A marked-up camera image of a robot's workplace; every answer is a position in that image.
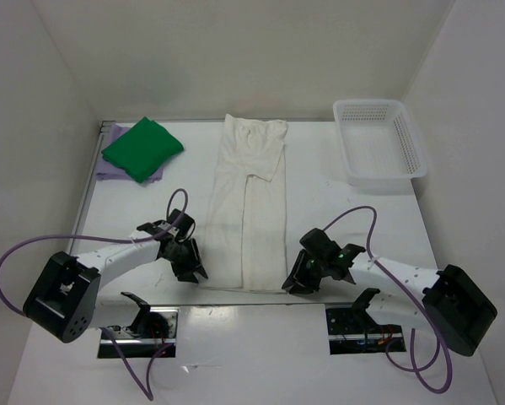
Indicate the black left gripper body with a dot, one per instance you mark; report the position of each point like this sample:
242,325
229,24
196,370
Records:
180,251

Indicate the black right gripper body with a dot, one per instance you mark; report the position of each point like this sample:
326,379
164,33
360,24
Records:
314,267

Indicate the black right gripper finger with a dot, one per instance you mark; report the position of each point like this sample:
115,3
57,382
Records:
303,285
298,270

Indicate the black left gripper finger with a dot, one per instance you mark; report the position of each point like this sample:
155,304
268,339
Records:
197,263
185,273

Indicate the white t-shirt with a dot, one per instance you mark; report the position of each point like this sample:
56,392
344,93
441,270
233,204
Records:
244,247

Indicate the green t-shirt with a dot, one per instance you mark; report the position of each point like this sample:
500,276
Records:
142,150

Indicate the purple t-shirt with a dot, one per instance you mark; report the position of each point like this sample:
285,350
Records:
105,171

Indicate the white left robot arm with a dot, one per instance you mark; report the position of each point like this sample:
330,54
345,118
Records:
65,302

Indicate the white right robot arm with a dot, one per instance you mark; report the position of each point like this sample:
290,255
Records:
446,301

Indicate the white plastic basket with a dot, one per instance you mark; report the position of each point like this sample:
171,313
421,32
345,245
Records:
379,142

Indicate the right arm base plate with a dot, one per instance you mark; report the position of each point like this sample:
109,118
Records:
352,331

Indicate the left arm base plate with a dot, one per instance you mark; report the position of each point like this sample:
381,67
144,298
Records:
143,339

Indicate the aluminium table edge rail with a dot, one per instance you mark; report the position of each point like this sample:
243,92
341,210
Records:
89,185

